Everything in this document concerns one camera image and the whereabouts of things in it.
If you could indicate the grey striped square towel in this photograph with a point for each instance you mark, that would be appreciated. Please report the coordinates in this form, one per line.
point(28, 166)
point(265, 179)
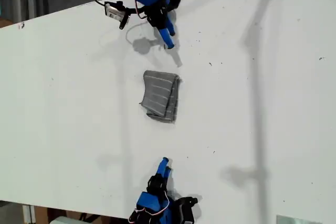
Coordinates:
point(157, 95)

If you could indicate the brown cardboard box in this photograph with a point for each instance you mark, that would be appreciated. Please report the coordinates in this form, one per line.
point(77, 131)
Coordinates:
point(65, 214)

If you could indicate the white plastic container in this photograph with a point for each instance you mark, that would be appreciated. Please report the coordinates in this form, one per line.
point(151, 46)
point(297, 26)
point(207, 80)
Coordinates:
point(65, 221)

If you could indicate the white table leg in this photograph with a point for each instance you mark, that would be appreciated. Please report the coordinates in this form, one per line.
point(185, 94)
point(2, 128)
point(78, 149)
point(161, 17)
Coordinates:
point(28, 214)

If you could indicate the black camera stalk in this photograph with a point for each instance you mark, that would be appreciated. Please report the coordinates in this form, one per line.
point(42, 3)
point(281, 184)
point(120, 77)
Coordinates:
point(186, 200)
point(135, 11)

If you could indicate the black silver camera box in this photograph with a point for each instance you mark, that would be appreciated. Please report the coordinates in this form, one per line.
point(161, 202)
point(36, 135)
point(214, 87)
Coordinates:
point(114, 11)
point(187, 213)

